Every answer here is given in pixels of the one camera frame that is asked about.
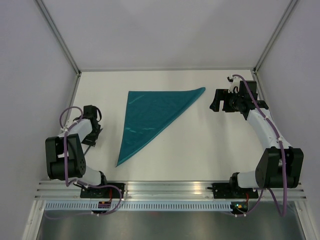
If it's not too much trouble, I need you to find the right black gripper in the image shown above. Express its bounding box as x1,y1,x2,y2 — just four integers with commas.
209,89,243,113

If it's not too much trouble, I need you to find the teal cloth napkin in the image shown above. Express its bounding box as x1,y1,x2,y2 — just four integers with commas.
116,87,206,166

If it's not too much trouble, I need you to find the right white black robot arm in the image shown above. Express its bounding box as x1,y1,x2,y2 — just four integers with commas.
209,74,304,198

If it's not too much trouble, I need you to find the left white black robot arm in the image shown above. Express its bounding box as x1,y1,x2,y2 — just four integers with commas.
45,105,109,198

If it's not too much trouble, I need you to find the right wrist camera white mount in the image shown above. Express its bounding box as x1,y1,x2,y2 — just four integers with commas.
227,76,241,94

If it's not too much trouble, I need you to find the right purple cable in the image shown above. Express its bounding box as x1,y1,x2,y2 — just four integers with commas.
231,74,288,217

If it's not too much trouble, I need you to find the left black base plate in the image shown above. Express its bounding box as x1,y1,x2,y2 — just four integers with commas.
80,182,126,199

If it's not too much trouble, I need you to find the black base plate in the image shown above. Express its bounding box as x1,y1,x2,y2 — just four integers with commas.
80,182,126,199
206,182,259,200

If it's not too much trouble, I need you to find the aluminium mounting rail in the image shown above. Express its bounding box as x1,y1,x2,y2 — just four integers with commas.
34,180,308,201

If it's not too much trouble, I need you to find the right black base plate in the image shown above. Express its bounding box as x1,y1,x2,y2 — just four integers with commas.
206,182,259,200

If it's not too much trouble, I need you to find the white slotted cable duct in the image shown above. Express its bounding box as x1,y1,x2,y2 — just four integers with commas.
45,200,232,212

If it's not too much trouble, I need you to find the left aluminium frame post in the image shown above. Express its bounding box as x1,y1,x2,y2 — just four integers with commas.
34,0,81,76

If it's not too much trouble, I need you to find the aluminium frame post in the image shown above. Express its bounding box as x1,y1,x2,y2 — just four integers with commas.
252,0,300,74
34,0,81,76

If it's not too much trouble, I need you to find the right aluminium frame post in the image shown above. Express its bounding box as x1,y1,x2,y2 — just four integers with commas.
252,0,300,74

